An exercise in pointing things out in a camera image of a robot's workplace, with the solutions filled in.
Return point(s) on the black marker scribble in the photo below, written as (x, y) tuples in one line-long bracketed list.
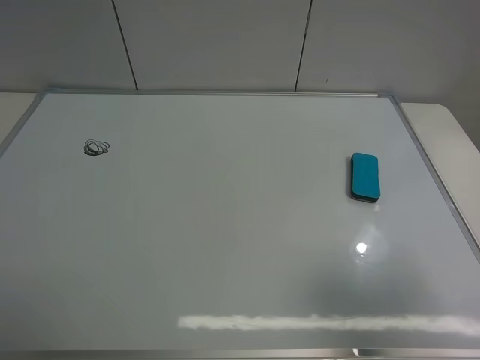
[(94, 148)]

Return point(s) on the blue whiteboard eraser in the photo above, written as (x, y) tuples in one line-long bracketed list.
[(365, 178)]

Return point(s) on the white whiteboard with aluminium frame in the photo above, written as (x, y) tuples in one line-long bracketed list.
[(221, 226)]

